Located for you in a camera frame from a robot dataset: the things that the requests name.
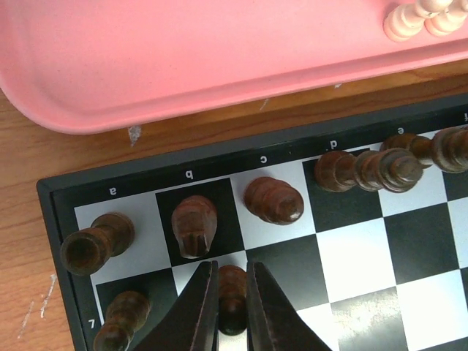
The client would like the dark wooden chess queen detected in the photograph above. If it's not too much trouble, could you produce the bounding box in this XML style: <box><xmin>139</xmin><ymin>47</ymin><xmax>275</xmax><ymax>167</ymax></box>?
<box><xmin>314</xmin><ymin>148</ymin><xmax>423</xmax><ymax>193</ymax></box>

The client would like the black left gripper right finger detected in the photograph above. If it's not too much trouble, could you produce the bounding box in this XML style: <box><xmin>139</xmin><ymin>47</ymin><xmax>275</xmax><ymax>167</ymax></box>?
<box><xmin>246</xmin><ymin>262</ymin><xmax>330</xmax><ymax>351</ymax></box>

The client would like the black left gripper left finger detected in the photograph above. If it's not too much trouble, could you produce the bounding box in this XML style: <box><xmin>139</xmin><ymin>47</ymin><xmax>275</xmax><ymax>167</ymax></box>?
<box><xmin>135</xmin><ymin>260</ymin><xmax>219</xmax><ymax>351</ymax></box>

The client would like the dark wooden chess king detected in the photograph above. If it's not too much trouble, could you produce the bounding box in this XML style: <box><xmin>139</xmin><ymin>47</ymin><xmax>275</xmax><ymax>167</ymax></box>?
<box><xmin>380</xmin><ymin>127</ymin><xmax>467</xmax><ymax>173</ymax></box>

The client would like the black white chess board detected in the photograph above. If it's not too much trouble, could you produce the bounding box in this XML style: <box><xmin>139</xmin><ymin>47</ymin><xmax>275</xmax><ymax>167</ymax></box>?
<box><xmin>37</xmin><ymin>94</ymin><xmax>467</xmax><ymax>350</ymax></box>

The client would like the dark wooden chess pawn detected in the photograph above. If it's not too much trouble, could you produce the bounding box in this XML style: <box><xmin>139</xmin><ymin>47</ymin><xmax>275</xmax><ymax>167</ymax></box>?
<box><xmin>219</xmin><ymin>265</ymin><xmax>247</xmax><ymax>336</ymax></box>
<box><xmin>94</xmin><ymin>291</ymin><xmax>151</xmax><ymax>351</ymax></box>

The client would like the dark wooden chess rook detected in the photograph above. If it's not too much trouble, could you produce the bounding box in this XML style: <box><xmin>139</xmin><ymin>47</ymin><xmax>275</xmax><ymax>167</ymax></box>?
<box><xmin>60</xmin><ymin>212</ymin><xmax>135</xmax><ymax>276</ymax></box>

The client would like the pink plastic tray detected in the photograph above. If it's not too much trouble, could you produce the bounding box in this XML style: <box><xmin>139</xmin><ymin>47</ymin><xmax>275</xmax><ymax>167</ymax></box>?
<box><xmin>1</xmin><ymin>1</ymin><xmax>467</xmax><ymax>135</ymax></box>

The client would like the white wooden chess piece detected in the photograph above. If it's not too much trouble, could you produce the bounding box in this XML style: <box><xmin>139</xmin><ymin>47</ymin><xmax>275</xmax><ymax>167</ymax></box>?
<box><xmin>425</xmin><ymin>0</ymin><xmax>467</xmax><ymax>37</ymax></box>
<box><xmin>383</xmin><ymin>0</ymin><xmax>453</xmax><ymax>42</ymax></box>

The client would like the dark wooden chess knight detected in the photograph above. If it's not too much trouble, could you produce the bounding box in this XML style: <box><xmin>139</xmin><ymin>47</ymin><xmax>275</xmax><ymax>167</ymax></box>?
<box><xmin>171</xmin><ymin>195</ymin><xmax>217</xmax><ymax>259</ymax></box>

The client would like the dark wooden chess bishop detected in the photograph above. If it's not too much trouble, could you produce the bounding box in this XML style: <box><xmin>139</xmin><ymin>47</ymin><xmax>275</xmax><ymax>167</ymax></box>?
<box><xmin>243</xmin><ymin>176</ymin><xmax>304</xmax><ymax>225</ymax></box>

